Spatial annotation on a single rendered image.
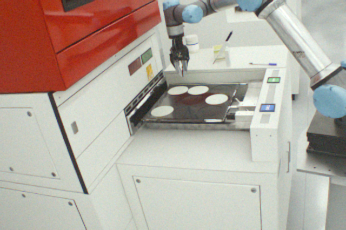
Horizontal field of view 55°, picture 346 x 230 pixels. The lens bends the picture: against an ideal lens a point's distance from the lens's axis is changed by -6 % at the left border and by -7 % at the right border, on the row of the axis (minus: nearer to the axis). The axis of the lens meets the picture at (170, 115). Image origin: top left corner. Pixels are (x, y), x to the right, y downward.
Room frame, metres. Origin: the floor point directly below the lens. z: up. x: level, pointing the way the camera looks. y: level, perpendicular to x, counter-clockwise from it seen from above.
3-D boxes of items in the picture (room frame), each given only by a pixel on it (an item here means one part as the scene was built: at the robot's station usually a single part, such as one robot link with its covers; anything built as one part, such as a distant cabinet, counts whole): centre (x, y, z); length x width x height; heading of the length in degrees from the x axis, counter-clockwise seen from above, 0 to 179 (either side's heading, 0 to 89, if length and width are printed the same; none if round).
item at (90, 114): (1.36, 0.17, 1.02); 0.82 x 0.03 x 0.40; 155
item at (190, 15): (1.45, -0.17, 1.29); 0.11 x 0.11 x 0.08; 34
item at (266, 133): (1.23, -0.41, 0.89); 0.55 x 0.09 x 0.14; 155
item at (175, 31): (1.52, -0.10, 1.21); 0.08 x 0.08 x 0.05
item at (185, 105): (1.44, -0.11, 0.90); 0.34 x 0.34 x 0.01; 65
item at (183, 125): (1.31, -0.11, 0.84); 0.50 x 0.02 x 0.03; 65
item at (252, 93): (1.35, -0.36, 0.87); 0.36 x 0.08 x 0.03; 155
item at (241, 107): (1.28, -0.32, 0.89); 0.08 x 0.03 x 0.03; 65
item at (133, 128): (1.52, 0.09, 0.89); 0.44 x 0.02 x 0.10; 155
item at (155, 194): (1.47, -0.24, 0.41); 0.97 x 0.64 x 0.82; 155
